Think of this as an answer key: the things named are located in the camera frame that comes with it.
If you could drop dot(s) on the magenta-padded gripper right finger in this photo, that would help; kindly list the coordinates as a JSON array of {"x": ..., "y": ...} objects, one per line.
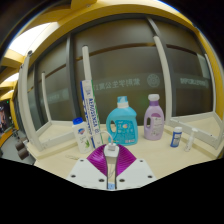
[{"x": 133, "y": 173}]

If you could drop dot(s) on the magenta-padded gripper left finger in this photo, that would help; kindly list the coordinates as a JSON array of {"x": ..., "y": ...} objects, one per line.
[{"x": 88, "y": 173}]

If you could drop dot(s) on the small white charger block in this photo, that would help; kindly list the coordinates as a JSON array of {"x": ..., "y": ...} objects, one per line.
[{"x": 111, "y": 151}]

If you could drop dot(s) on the white bottle with blue cap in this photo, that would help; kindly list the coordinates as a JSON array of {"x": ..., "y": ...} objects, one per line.
[{"x": 81, "y": 136}]

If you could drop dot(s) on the blue detergent bottle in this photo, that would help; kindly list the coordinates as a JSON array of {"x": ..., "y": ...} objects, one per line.
[{"x": 122, "y": 128}]

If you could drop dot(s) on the purple detergent bottle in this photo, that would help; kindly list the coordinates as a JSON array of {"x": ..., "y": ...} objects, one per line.
[{"x": 153, "y": 123}]

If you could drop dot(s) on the small white and blue bottle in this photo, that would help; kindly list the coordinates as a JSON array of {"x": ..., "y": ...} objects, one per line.
[{"x": 176, "y": 136}]

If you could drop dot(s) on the tall white toothpaste box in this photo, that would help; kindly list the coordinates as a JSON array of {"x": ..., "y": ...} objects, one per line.
[{"x": 90, "y": 113}]

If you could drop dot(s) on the brown chair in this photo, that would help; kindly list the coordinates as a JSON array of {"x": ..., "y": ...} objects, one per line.
[{"x": 22, "y": 152}]

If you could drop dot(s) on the white desk partition frame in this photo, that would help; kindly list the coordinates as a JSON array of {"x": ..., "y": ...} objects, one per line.
[
  {"x": 24, "y": 100},
  {"x": 164, "y": 80}
]

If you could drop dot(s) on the white upright post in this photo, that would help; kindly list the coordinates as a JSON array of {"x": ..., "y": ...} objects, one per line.
[{"x": 87, "y": 66}]

